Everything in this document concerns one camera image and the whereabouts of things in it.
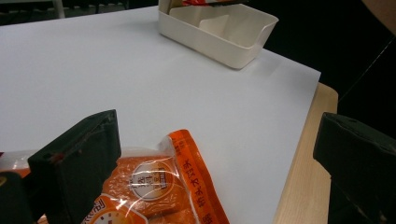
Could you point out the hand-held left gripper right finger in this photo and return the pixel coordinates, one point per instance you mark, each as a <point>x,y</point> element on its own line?
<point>361,155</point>

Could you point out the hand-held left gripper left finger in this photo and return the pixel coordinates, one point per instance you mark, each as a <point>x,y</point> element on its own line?
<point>77,155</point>

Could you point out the orange clear-window seasoning packet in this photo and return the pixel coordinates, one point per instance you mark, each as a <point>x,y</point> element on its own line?
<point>149,183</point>

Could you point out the white plastic divided box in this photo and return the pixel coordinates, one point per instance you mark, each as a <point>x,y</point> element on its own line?
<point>218,46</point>

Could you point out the white paper sheet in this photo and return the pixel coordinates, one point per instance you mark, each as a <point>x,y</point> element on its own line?
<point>124,77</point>

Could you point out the white metal desk frame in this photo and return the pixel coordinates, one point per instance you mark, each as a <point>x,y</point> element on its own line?
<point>58,7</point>

